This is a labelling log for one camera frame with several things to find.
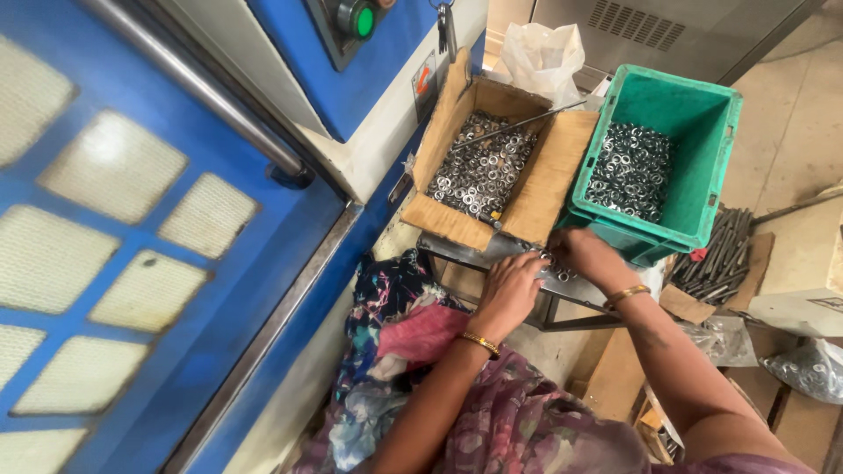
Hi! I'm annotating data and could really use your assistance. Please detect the green push button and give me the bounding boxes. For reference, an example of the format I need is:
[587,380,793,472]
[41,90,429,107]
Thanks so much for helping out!
[336,0,378,40]

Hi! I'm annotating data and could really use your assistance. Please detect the heap of washers in carton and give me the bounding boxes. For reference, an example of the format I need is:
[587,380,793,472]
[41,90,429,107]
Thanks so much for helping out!
[426,110,537,220]

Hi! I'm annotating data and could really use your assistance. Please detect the person's right hand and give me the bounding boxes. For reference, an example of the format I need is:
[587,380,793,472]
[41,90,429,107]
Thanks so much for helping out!
[547,227,636,305]

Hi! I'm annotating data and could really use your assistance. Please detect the chrome door handle bar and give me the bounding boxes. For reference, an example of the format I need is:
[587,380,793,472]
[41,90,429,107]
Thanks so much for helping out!
[79,0,316,190]

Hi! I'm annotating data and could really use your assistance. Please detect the white cardboard box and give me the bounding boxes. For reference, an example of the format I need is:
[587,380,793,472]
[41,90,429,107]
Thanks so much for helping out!
[747,224,843,338]

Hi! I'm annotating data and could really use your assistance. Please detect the hanging key bunch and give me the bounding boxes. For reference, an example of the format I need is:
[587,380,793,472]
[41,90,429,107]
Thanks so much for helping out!
[431,0,458,63]

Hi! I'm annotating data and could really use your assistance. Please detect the pile of dark metal bolts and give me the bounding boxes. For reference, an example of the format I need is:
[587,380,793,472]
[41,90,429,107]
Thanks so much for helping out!
[666,205,755,305]

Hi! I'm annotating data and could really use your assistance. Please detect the gold bangle on right wrist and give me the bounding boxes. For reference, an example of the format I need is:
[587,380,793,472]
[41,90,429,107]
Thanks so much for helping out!
[602,284,653,312]

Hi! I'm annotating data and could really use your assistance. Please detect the blue machine with mesh door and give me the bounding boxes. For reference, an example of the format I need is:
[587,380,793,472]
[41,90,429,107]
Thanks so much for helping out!
[0,0,490,474]

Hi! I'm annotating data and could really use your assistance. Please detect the crumpled clear plastic bag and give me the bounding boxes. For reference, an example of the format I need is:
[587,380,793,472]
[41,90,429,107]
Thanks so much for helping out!
[678,316,760,368]

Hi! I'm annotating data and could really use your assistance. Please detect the cardboard box of washers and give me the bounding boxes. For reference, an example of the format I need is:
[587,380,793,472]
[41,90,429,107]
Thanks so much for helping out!
[400,46,600,252]

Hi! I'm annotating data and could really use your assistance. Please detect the green plastic crate of washers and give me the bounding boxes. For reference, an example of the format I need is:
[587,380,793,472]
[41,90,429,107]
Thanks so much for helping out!
[556,64,744,267]

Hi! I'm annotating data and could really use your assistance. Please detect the clear plastic bag of washers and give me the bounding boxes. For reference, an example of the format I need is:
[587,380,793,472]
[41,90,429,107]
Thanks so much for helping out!
[760,339,843,406]

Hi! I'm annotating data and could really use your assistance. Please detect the washers on work table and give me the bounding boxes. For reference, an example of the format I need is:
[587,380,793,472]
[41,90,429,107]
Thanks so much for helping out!
[523,242,577,283]

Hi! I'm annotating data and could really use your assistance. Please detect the person's floral clothing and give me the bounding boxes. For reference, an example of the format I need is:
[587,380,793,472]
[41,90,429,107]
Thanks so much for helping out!
[290,249,818,474]

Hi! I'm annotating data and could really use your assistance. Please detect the gold bangle on wrist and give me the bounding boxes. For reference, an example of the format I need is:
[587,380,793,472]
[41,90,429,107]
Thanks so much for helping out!
[602,284,653,312]
[456,331,503,361]

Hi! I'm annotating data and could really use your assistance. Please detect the thin metal rod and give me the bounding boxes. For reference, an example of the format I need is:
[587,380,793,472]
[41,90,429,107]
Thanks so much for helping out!
[450,99,588,154]

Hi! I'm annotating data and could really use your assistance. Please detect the heap of washers in crate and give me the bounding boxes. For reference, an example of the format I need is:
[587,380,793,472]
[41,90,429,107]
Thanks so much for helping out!
[585,122,676,225]

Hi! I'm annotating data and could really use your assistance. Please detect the flat brown cardboard sheet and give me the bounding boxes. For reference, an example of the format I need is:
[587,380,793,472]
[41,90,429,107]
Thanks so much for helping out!
[583,232,777,422]

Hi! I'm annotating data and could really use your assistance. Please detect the white plastic bag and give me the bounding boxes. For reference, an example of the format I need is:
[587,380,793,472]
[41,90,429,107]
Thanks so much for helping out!
[487,22,587,109]

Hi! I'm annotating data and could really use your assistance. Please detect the person's left hand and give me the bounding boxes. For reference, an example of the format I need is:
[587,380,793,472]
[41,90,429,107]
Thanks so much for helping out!
[469,250,553,343]

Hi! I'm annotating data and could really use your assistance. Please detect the small metal work table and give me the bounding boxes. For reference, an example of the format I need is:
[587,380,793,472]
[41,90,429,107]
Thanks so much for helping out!
[417,230,627,332]

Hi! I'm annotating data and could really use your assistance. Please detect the gold bangle on left wrist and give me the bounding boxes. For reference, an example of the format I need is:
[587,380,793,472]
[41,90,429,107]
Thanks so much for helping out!
[456,331,503,361]

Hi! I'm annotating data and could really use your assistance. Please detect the grey metal cabinet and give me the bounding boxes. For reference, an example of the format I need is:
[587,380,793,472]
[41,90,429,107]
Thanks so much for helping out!
[530,0,827,93]

